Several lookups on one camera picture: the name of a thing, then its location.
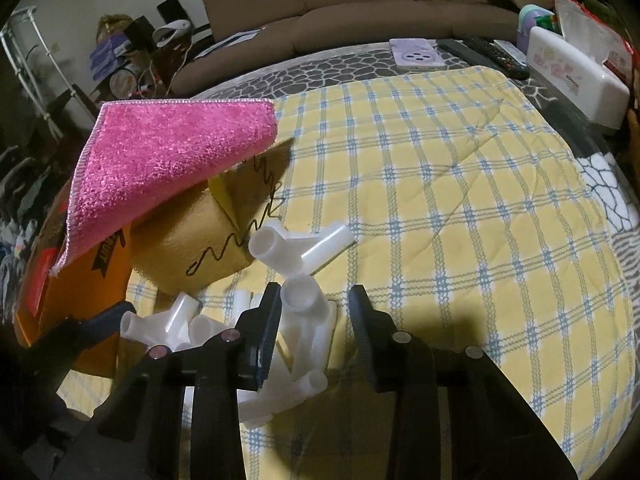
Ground grey remote control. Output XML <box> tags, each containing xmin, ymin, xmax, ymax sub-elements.
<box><xmin>492</xmin><ymin>40</ymin><xmax>527</xmax><ymax>68</ymax></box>

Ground yellow plaid cloth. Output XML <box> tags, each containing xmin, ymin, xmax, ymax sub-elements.
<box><xmin>55</xmin><ymin>67</ymin><xmax>636</xmax><ymax>480</ymax></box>

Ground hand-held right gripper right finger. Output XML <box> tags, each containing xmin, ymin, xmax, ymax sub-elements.
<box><xmin>348</xmin><ymin>285</ymin><xmax>577</xmax><ymax>480</ymax></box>

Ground pink fluffy cloth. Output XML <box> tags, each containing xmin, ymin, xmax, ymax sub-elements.
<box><xmin>50</xmin><ymin>100</ymin><xmax>278</xmax><ymax>278</ymax></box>

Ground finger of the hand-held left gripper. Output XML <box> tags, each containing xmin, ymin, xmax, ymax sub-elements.
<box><xmin>32</xmin><ymin>300</ymin><xmax>137</xmax><ymax>403</ymax></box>

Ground blue cardboard box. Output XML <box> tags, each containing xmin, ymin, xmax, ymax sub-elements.
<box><xmin>90</xmin><ymin>30</ymin><xmax>133</xmax><ymax>81</ymax></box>

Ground purple and green container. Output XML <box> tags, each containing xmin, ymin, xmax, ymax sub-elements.
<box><xmin>515</xmin><ymin>5</ymin><xmax>556</xmax><ymax>56</ymax></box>

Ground red and white packaging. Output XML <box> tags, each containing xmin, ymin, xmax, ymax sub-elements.
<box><xmin>550</xmin><ymin>0</ymin><xmax>638</xmax><ymax>86</ymax></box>

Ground brown sofa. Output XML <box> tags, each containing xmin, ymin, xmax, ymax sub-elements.
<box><xmin>170</xmin><ymin>0</ymin><xmax>556</xmax><ymax>98</ymax></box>

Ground lavender power strip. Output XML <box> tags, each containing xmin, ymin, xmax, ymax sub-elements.
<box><xmin>389</xmin><ymin>37</ymin><xmax>446</xmax><ymax>72</ymax></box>

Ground black remote control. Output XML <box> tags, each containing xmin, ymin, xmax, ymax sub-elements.
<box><xmin>437</xmin><ymin>38</ymin><xmax>530</xmax><ymax>80</ymax></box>

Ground white plastic pipe connector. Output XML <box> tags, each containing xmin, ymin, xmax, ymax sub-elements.
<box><xmin>192</xmin><ymin>289</ymin><xmax>266</xmax><ymax>352</ymax></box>
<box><xmin>279</xmin><ymin>277</ymin><xmax>342</xmax><ymax>361</ymax></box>
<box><xmin>237</xmin><ymin>355</ymin><xmax>329</xmax><ymax>429</ymax></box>
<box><xmin>120</xmin><ymin>292</ymin><xmax>201</xmax><ymax>355</ymax></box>
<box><xmin>248</xmin><ymin>220</ymin><xmax>354</xmax><ymax>277</ymax></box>

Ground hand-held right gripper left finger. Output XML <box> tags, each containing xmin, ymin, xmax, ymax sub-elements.
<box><xmin>55</xmin><ymin>282</ymin><xmax>282</xmax><ymax>480</ymax></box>

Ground orange cardboard box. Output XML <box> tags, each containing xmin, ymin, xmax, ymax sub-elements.
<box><xmin>12</xmin><ymin>175</ymin><xmax>135</xmax><ymax>380</ymax></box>

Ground papers on sofa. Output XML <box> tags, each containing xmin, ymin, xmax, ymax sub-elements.
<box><xmin>192</xmin><ymin>27</ymin><xmax>268</xmax><ymax>58</ymax></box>

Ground white tissue box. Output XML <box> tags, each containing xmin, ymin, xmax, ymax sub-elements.
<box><xmin>527</xmin><ymin>26</ymin><xmax>631</xmax><ymax>128</ymax></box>

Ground metal rack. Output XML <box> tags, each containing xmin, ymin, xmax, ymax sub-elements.
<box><xmin>0</xmin><ymin>6</ymin><xmax>76</xmax><ymax>136</ymax></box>

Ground white curved device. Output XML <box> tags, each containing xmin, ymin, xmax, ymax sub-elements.
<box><xmin>151</xmin><ymin>20</ymin><xmax>193</xmax><ymax>50</ymax></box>

